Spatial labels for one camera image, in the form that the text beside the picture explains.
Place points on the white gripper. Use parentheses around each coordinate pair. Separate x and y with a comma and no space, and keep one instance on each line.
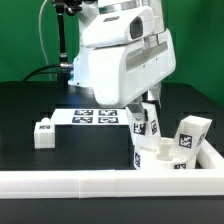
(127,58)

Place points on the white round stool seat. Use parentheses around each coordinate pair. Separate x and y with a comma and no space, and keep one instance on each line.
(145,159)

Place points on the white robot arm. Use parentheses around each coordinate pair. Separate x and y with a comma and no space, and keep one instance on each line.
(87,11)

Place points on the white marker sheet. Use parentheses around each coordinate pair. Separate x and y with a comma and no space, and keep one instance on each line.
(90,117)

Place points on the white L-shaped fence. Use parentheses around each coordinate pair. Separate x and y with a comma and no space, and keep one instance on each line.
(207,180)

